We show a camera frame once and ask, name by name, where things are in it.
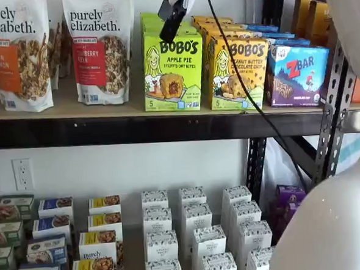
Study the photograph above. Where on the wooden shelf board with boxes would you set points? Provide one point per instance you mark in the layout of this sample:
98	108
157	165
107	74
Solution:
131	236

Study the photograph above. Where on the brown yellow snack box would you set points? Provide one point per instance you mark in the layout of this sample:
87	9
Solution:
313	7

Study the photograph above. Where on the white purely elizabeth granola bag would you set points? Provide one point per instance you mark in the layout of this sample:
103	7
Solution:
57	56

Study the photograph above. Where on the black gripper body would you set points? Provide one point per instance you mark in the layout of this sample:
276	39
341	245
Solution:
175	9

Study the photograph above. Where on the green Bobo's apple pie box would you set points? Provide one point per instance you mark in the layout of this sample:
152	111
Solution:
148	17
148	26
173	80

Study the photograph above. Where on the purple snack box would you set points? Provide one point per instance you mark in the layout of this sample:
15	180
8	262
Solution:
290	192
287	214

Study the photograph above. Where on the red label granola bag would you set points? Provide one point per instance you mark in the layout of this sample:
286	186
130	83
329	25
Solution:
104	90

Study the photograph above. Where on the black metal shelf rack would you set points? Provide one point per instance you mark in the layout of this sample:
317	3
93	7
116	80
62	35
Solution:
137	128

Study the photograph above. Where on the white plastic sheet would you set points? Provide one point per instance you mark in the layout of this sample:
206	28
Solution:
272	166

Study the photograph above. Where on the wooden shelf board with snacks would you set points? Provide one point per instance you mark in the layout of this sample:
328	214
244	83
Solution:
105	110

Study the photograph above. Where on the green white granola box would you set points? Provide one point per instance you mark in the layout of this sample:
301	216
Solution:
5	234
2	259
16	207

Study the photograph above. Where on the yellow Bobo's peanut butter box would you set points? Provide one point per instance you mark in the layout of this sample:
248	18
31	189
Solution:
209	20
219	31
241	85

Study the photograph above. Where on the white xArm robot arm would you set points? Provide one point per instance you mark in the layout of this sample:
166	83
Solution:
326	224

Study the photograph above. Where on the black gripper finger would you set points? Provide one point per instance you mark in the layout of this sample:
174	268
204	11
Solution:
170	31

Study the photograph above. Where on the white wall power outlet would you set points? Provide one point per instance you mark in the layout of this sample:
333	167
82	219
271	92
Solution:
23	174

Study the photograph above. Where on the blue purple ZBar box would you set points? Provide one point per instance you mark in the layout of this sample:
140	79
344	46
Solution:
271	35
290	41
295	73
262	28

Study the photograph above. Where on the orange label granola bag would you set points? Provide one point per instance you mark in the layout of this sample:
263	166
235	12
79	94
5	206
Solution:
27	89

